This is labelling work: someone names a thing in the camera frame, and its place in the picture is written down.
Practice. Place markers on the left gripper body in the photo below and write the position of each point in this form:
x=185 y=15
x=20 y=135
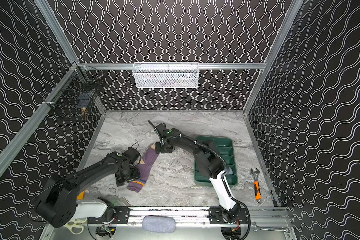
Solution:
x=127 y=177

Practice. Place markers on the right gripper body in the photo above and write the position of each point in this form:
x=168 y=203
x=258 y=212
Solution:
x=164 y=147

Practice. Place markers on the purple sock tan toe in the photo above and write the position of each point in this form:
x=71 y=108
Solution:
x=144 y=167

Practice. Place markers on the green compartment tray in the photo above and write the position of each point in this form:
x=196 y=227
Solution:
x=226 y=149

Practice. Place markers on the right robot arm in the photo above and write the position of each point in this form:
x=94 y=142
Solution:
x=210 y=163

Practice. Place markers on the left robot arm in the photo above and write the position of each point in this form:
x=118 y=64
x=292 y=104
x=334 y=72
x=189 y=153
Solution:
x=58 y=203

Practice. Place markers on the yellow block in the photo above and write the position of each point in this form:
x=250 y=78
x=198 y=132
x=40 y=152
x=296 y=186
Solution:
x=81 y=196

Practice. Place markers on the grey cloth pad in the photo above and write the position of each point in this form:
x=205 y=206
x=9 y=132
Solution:
x=159 y=224

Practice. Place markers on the brass padlock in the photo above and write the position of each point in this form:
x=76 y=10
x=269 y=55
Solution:
x=84 y=112

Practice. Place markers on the silver combination wrench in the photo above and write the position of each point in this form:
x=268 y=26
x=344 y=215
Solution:
x=256 y=228

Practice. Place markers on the front aluminium rail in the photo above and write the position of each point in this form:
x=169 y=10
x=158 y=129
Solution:
x=183 y=216

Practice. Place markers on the white wire basket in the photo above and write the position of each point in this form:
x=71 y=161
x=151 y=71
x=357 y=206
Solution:
x=166 y=75

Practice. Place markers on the scissors cream handles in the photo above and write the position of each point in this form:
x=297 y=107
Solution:
x=76 y=226

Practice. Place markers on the black wire basket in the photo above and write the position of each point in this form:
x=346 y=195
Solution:
x=80 y=91

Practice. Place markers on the adjustable wrench orange handle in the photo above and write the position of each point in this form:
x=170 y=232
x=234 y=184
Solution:
x=255 y=173

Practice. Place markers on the aluminium frame profile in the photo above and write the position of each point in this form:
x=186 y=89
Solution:
x=54 y=25

